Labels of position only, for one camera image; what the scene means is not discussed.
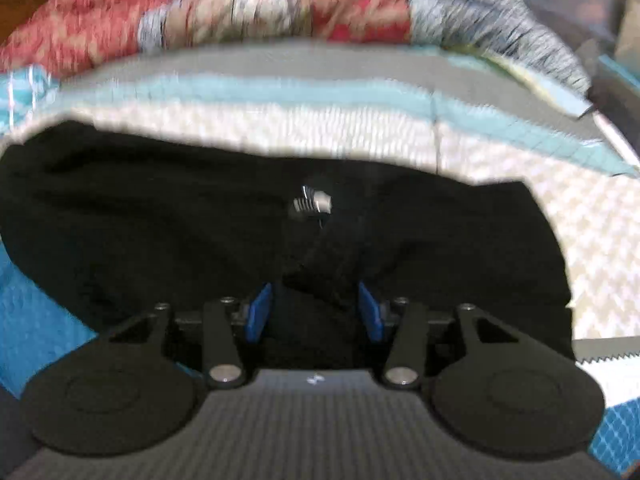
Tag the wooden headboard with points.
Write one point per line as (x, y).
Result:
(20, 5)

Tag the black pants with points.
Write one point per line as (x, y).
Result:
(150, 220)

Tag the teal wavy patterned cloth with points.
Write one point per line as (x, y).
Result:
(20, 95)

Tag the zigzag patterned bed comforter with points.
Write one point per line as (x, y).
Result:
(350, 125)

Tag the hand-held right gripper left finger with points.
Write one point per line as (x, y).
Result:
(260, 312)

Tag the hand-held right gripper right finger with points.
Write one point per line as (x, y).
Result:
(371, 312)

